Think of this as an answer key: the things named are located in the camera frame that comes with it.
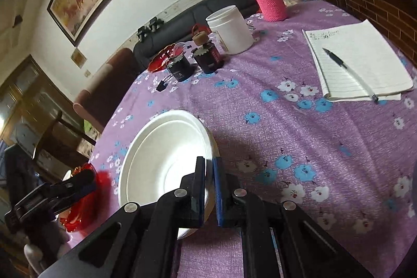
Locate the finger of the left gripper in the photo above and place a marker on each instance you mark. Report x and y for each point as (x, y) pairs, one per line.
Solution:
(43, 203)

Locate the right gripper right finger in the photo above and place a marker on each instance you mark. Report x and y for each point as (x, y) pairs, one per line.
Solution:
(278, 238)

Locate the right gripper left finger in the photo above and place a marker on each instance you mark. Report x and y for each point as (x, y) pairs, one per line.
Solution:
(138, 241)

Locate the red gold-rimmed plate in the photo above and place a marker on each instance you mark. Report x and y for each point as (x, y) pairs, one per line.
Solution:
(85, 212)

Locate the person's hand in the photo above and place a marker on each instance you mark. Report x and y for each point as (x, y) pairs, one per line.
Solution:
(46, 244)

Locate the dark wooden chair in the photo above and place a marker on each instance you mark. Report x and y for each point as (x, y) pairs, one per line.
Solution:
(55, 147)

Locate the wooden glass door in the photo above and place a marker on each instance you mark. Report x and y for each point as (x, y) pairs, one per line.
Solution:
(29, 103)

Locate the purple floral tablecloth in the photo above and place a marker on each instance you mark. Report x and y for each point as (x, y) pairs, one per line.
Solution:
(348, 165)

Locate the brown fabric armchair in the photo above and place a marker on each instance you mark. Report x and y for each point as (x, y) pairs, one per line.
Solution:
(97, 102)

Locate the small black plug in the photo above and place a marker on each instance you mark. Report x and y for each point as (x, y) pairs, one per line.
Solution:
(161, 86)

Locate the black power adapter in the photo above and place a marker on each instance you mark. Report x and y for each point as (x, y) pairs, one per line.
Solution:
(178, 65)

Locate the far red plate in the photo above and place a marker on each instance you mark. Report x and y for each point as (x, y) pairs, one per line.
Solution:
(161, 58)

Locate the black pen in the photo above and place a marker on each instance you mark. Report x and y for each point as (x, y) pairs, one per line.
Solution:
(353, 74)

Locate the black device with cork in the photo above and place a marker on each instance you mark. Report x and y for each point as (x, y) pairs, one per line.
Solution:
(206, 54)

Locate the white notebook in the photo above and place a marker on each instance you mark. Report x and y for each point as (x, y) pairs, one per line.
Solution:
(368, 53)

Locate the white plastic jar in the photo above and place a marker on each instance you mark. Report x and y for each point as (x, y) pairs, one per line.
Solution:
(231, 30)

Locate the red plastic bag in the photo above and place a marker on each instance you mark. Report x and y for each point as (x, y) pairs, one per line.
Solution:
(197, 28)

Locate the black leather sofa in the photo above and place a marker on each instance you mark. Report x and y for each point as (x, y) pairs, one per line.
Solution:
(159, 33)

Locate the small wall plaque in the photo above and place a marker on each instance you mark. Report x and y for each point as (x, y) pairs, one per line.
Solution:
(78, 58)

